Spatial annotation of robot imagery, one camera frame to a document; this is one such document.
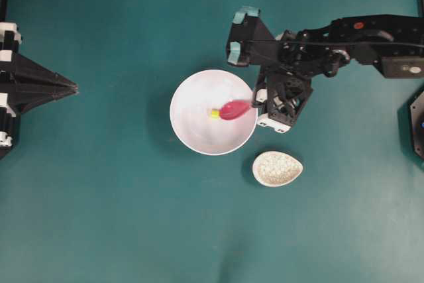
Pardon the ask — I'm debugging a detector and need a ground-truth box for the yellow hexagonal prism block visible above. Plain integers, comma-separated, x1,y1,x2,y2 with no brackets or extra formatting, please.
211,109,220,119

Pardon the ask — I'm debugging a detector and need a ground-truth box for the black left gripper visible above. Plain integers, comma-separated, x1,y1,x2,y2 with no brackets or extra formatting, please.
1,22,78,159

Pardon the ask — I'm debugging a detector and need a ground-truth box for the small speckled ceramic dish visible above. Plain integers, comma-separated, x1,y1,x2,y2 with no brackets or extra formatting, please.
252,151,303,188

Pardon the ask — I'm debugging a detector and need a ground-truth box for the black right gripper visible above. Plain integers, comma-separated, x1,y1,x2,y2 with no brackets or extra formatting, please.
251,66,313,133

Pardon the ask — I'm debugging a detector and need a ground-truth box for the pink plastic spoon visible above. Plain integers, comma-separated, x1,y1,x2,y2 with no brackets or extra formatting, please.
218,99,258,121

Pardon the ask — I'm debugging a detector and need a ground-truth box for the white large bowl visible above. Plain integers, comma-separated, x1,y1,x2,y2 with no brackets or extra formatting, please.
170,70,258,156

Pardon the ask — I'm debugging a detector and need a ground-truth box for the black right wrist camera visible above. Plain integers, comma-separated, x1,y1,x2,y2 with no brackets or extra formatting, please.
226,6,278,67

